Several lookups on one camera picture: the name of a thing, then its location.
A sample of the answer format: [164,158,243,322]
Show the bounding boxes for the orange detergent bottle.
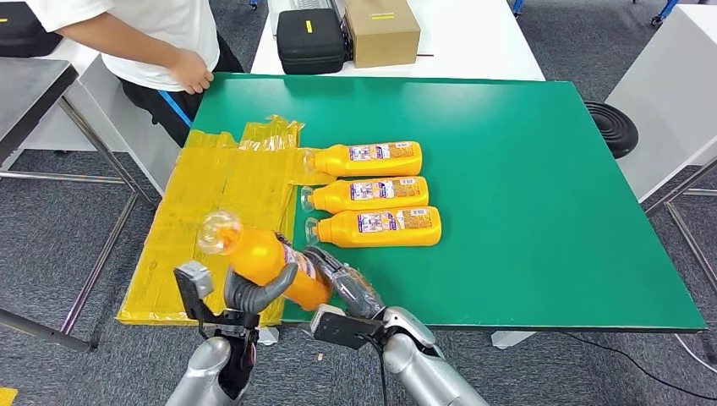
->
[304,206,442,249]
[195,210,332,312]
[299,175,430,215]
[302,140,424,178]

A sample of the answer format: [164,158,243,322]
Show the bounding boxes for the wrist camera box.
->
[172,260,216,326]
[309,304,387,351]

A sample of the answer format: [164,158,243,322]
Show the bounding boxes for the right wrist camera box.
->
[309,304,387,351]

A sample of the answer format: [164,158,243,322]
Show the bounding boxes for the white desk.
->
[0,39,194,195]

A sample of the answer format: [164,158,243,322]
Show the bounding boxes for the white floor cable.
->
[675,334,717,374]

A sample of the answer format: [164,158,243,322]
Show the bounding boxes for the blue strap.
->
[158,89,194,129]

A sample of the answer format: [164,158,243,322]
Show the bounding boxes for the white table with metal legs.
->
[605,5,717,304]

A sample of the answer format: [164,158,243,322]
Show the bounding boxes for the brown cardboard box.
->
[343,0,422,69]

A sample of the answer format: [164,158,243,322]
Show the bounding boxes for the person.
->
[25,0,244,148]

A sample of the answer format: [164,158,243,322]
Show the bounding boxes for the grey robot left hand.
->
[223,263,299,329]

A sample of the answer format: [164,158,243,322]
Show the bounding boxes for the black camera cable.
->
[369,336,391,406]

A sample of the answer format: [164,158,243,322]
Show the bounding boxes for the grey metal table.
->
[0,58,159,354]

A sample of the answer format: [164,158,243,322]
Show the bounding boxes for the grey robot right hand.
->
[302,246,386,321]

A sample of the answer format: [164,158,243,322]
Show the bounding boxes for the black ribbed round stool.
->
[583,101,640,160]

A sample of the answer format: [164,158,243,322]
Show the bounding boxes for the person's right hand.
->
[167,49,215,96]

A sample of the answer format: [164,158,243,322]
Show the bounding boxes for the black floor cable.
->
[562,333,717,403]

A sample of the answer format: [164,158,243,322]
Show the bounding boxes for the black carrying case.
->
[0,1,63,59]
[276,8,348,75]

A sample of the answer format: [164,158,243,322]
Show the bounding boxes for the silver laptop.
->
[267,0,351,41]

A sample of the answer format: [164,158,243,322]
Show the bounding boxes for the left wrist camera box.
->
[172,260,216,326]

